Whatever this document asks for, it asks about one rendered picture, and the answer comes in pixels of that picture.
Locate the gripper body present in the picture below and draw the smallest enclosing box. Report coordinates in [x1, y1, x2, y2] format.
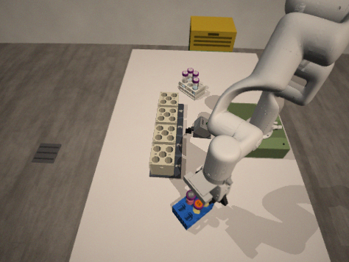
[200, 164, 231, 202]

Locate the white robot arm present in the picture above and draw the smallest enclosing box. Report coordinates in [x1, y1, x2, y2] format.
[183, 0, 349, 205]

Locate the blue tube rack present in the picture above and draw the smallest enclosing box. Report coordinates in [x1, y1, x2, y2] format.
[172, 196, 213, 230]

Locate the beige bucket adapter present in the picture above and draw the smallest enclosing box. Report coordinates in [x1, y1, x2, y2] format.
[149, 144, 175, 176]
[156, 107, 177, 125]
[158, 92, 179, 113]
[153, 124, 177, 147]

